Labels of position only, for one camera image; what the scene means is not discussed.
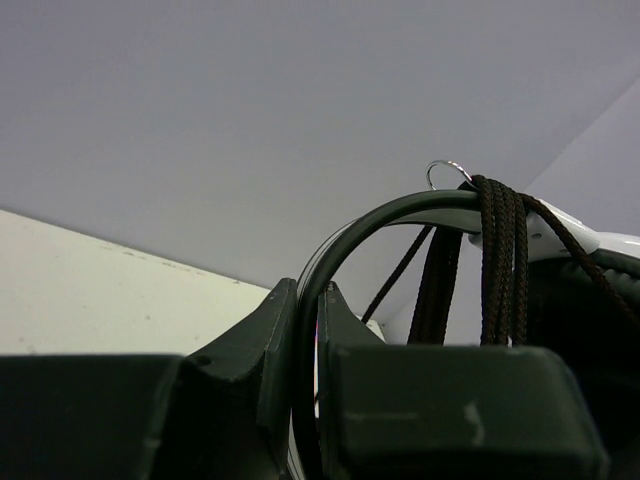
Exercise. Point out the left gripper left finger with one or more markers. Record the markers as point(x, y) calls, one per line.
point(219, 413)

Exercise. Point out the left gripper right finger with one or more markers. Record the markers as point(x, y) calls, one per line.
point(436, 412)

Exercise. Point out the white black headphones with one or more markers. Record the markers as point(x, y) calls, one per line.
point(503, 269)

